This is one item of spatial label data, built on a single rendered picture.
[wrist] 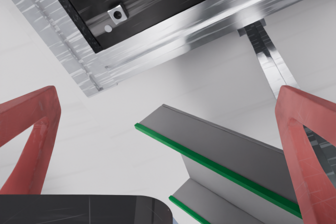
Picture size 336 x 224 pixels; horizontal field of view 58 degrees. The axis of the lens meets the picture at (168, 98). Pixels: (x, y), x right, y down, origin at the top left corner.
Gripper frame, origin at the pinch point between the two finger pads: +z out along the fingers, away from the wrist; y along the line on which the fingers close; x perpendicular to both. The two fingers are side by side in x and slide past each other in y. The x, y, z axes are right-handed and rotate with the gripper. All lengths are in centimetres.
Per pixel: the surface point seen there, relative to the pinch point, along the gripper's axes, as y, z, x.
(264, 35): -10.9, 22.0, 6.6
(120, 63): 5.7, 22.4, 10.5
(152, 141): 2.8, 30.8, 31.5
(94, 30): 7.9, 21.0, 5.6
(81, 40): 9.9, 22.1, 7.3
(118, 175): 10, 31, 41
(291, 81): -10.4, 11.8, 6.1
